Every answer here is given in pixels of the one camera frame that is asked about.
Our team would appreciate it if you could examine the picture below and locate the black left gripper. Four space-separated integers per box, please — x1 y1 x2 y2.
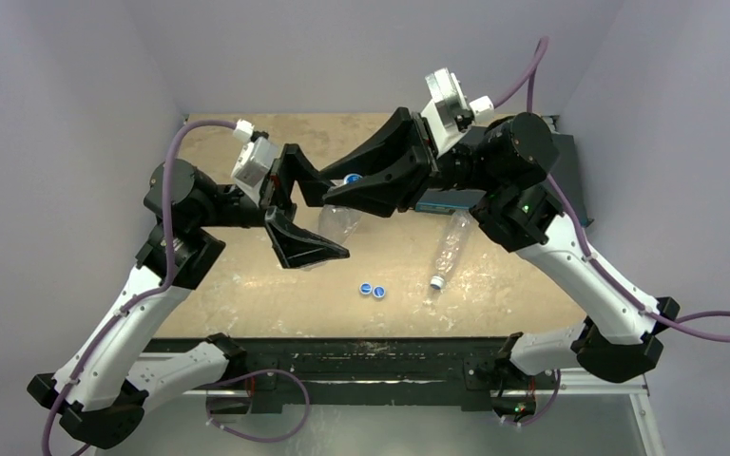
193 144 354 263

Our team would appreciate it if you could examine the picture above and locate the clear bottle white cap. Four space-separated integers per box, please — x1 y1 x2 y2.
298 173 362 270

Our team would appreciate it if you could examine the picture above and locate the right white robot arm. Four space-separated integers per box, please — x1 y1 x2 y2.
322 108 680 387

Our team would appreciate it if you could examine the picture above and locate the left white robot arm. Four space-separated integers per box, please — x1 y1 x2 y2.
28 139 348 449

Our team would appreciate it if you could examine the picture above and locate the clear bottle blue cap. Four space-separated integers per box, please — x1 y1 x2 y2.
430 210 474 291

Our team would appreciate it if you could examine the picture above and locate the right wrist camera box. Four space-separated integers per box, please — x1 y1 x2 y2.
421 67 495 157

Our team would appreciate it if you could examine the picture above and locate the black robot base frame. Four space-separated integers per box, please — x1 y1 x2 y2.
197 336 556 414

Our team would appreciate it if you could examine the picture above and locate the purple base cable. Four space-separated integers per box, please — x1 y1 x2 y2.
204 367 311 443

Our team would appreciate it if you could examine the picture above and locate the dark network switch box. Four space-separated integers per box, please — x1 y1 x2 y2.
413 133 594 228

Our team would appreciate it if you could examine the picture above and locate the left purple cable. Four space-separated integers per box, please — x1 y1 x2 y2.
42 119 240 456

